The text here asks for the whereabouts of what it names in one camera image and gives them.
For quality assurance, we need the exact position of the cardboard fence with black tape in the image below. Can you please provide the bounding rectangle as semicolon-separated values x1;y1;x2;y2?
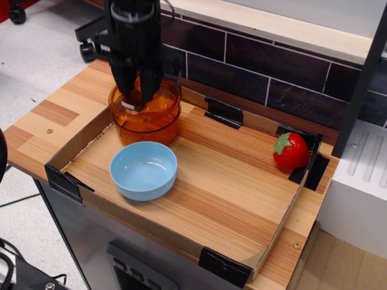
51;96;337;289

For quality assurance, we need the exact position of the light blue bowl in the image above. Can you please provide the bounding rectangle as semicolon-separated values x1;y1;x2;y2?
109;141;178;201

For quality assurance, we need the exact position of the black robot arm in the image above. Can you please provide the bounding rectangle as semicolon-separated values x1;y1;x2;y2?
94;1;183;106

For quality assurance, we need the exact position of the red toy strawberry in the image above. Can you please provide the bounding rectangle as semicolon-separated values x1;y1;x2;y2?
273;132;311;169

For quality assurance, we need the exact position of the grey oven control panel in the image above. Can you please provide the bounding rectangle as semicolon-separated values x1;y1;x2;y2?
106;242;179;290

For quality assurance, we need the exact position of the black cable bottom left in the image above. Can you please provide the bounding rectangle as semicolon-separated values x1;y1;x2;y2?
0;237;19;290

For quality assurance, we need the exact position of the black upright post left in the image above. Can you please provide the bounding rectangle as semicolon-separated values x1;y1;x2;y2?
103;0;112;34

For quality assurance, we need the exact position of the white toy sink unit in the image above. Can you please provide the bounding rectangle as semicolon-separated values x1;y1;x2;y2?
317;120;386;258

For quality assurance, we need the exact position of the black office chair base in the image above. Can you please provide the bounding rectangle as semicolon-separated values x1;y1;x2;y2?
75;16;110;63

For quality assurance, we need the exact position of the black equipment bottom left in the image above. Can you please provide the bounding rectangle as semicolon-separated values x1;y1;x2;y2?
10;257;69;290

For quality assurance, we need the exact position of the amber glass pot lid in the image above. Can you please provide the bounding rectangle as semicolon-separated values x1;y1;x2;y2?
108;74;182;134

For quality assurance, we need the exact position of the dark grey upright post right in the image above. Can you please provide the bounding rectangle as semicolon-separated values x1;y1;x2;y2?
331;6;386;158

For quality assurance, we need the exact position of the black caster wheel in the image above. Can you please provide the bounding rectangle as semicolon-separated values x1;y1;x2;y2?
8;6;27;25

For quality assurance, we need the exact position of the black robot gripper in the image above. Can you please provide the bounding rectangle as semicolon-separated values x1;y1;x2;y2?
108;11;182;103

